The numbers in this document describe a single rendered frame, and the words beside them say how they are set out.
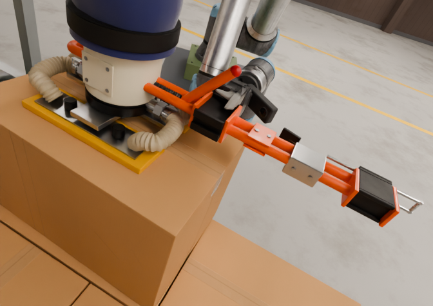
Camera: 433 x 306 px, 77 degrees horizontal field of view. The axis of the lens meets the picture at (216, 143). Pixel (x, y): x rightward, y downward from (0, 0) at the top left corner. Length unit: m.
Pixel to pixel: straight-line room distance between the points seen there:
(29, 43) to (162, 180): 1.29
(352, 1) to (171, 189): 10.66
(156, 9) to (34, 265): 0.76
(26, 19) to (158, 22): 1.20
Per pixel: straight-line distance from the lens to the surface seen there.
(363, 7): 11.24
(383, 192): 0.61
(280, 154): 0.57
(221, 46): 0.88
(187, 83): 1.40
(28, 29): 1.72
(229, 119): 0.56
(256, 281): 1.02
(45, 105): 0.76
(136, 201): 0.57
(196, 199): 0.59
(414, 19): 12.19
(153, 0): 0.55
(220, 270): 0.99
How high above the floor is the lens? 1.41
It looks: 38 degrees down
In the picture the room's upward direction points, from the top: 20 degrees clockwise
